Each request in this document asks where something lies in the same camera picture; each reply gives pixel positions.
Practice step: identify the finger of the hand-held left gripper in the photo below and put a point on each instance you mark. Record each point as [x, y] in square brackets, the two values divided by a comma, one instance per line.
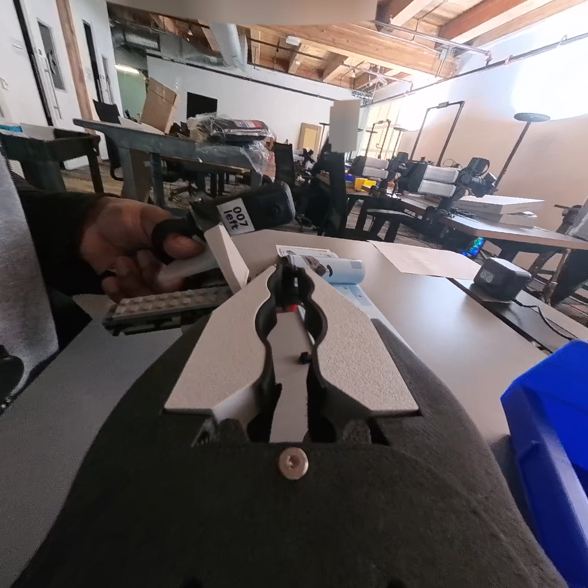
[227, 257]

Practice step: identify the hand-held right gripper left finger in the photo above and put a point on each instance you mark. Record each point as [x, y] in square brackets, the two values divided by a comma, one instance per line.
[220, 358]

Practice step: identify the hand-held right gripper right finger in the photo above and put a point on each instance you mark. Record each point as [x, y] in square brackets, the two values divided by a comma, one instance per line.
[363, 363]

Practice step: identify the grey black toy brick model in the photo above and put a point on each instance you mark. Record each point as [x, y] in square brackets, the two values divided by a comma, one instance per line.
[160, 305]

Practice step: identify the blue plastic bin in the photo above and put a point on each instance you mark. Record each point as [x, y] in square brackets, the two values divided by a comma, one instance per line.
[551, 436]

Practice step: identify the grey desk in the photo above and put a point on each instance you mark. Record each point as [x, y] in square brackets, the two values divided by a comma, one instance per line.
[436, 344]

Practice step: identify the person's left hand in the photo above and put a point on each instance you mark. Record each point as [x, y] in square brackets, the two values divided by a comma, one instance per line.
[119, 229]

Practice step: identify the tall black office chair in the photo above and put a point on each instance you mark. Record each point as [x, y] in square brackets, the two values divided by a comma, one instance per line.
[337, 183]

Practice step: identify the tan framed board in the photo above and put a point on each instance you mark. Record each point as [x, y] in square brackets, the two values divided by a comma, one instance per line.
[311, 138]

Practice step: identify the plastic wrapped bundle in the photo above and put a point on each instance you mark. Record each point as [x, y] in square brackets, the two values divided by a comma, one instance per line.
[234, 133]

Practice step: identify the light blue instruction booklet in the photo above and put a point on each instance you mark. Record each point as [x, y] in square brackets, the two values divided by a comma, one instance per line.
[340, 271]

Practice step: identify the yellow storage bin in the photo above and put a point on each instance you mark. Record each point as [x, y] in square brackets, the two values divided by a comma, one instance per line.
[365, 183]

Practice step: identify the white equipment case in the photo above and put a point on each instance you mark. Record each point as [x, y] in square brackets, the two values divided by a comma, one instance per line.
[438, 179]
[376, 167]

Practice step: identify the white paper sheet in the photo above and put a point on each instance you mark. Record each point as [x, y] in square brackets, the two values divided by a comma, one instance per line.
[427, 259]

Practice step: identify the black monitor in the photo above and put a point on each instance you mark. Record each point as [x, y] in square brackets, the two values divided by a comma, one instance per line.
[202, 105]

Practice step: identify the adjacent dark grey table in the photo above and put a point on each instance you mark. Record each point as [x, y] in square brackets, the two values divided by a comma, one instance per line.
[496, 307]

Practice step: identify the dark metal table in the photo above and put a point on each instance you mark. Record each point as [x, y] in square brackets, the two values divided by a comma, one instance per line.
[138, 142]

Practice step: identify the plain cardboard box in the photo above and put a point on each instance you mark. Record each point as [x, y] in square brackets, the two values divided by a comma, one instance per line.
[158, 105]

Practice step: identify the computer with coloured lights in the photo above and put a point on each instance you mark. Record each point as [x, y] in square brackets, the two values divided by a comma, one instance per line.
[476, 246]

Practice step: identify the long wooden workbench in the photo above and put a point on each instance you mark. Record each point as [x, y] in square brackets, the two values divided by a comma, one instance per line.
[505, 229]

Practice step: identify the flat white box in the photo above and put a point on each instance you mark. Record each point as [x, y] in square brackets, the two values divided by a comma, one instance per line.
[500, 204]

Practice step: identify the dark side table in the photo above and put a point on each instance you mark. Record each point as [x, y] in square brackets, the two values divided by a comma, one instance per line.
[46, 147]

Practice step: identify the black floor lamp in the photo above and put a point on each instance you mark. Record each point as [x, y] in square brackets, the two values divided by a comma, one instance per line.
[530, 117]

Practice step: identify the black cube camera device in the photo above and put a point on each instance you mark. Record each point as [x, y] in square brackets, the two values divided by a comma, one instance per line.
[500, 278]

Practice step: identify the silver air duct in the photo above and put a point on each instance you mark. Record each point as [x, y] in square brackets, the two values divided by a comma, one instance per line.
[229, 46]

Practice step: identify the black camera rig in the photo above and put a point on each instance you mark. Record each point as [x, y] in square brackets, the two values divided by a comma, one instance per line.
[473, 177]

